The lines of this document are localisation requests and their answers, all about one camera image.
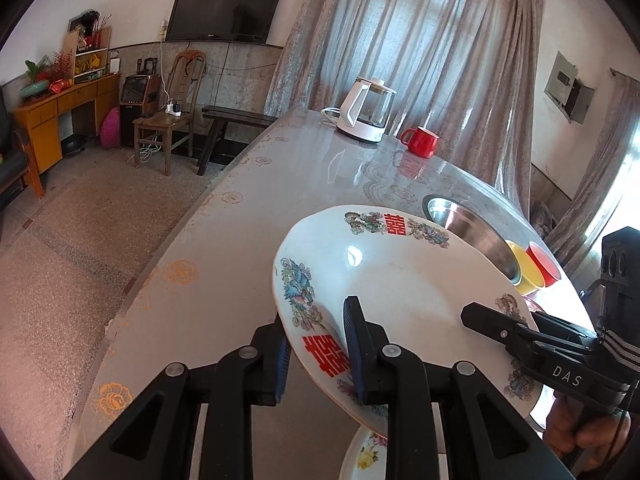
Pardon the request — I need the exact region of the white glass electric kettle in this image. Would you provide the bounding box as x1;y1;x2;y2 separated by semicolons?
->
335;76;398;143

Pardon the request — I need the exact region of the black flat screen television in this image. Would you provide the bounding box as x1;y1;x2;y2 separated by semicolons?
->
165;0;287;45

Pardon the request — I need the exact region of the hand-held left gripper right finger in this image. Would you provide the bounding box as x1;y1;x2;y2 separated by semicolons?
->
341;296;576;480

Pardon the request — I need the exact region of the wall electrical box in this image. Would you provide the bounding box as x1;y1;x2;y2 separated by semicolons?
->
544;52;596;125

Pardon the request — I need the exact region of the small flower print plate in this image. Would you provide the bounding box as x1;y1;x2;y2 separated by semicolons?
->
339;425;389;480

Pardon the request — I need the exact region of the yellow bowl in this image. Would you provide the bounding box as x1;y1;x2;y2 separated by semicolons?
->
505;240;543;297

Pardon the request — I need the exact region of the white power cable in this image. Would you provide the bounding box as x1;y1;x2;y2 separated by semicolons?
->
158;22;175;107

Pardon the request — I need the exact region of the wide grey curtain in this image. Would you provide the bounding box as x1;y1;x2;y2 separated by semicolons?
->
262;0;548;221

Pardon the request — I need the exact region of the person's right hand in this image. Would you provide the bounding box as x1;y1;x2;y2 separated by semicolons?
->
544;391;632;461

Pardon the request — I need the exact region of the red plastic bowl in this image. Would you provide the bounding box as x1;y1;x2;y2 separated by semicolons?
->
525;242;563;288

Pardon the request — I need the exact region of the pink bag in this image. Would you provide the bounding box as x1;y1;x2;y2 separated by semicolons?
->
99;108;122;149

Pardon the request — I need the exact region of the stainless steel bowl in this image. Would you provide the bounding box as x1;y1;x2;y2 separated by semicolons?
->
421;194;523;286

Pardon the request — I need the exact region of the narrow grey curtain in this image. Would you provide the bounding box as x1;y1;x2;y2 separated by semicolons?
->
542;72;640;261

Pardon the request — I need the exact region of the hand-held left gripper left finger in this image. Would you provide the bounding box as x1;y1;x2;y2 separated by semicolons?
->
65;322;293;480

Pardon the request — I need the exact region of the white desktop shelf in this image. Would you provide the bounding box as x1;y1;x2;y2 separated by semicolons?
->
72;27;111;86

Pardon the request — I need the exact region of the red mug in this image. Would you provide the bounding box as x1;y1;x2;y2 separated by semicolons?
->
399;126;441;160

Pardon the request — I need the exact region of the yellow wooden desk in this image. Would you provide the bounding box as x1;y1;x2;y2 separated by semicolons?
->
12;72;121;188

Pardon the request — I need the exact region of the dark wooden bench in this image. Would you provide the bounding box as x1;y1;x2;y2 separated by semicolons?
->
196;105;278;177

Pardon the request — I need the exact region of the dark armchair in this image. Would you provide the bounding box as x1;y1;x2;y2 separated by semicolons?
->
0;85;46;201

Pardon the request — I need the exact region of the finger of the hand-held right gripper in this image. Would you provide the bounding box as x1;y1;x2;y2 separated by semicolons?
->
460;301;542;357
531;311;598;342

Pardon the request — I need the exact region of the potted plant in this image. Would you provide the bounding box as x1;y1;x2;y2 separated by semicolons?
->
20;59;53;102

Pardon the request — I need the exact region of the wooden chair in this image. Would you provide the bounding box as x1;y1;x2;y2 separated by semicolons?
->
132;51;207;177

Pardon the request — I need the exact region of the dark wooden speaker cabinet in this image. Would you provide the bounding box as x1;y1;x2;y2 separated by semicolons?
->
119;74;162;147

